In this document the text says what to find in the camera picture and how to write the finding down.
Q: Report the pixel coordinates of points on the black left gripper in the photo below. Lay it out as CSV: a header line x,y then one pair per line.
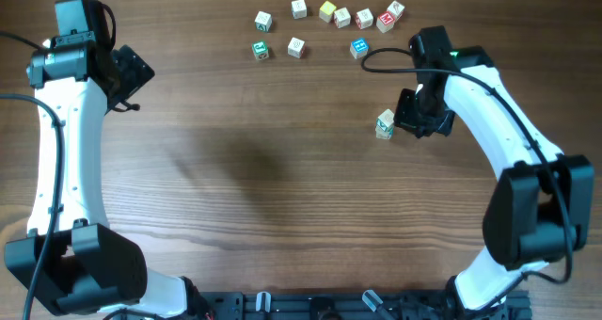
x,y
133,71

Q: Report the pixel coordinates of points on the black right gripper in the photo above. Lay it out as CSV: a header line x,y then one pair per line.
x,y
420,118

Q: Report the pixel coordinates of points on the green letter Z block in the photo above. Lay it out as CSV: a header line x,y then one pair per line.
x,y
383,128

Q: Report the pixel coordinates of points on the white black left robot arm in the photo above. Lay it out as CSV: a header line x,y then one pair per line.
x,y
71,261

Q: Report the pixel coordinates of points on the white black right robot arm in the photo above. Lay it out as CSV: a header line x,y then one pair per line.
x,y
540,209

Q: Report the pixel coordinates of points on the red letter Y block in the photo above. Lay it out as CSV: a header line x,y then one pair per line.
x,y
387,117

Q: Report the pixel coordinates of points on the blue X base block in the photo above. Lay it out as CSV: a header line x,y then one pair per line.
x,y
384,134

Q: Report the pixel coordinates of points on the blue top wooden block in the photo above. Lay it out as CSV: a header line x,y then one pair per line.
x,y
359,48

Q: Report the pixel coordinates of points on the red top M block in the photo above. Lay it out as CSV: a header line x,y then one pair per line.
x,y
385,22

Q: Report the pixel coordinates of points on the red edge picture block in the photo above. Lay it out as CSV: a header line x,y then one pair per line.
x,y
364,18

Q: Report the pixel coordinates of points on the red number block far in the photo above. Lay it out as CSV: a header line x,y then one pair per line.
x,y
396,9

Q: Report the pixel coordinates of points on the red side picture block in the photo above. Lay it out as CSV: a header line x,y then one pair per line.
x,y
342,17

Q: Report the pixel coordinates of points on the red letter M block left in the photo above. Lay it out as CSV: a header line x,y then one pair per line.
x,y
296,47

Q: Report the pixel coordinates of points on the green ball picture block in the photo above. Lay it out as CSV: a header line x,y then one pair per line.
x,y
260,50

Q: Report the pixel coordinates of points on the yellow top wooden block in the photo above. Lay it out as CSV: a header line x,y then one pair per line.
x,y
326,11

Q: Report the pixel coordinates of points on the green letter A block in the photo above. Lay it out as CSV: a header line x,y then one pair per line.
x,y
263,21

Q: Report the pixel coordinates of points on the plain wooden block left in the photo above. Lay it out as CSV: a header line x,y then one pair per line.
x,y
299,9

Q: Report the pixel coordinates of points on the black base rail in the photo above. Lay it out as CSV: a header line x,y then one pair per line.
x,y
417,304

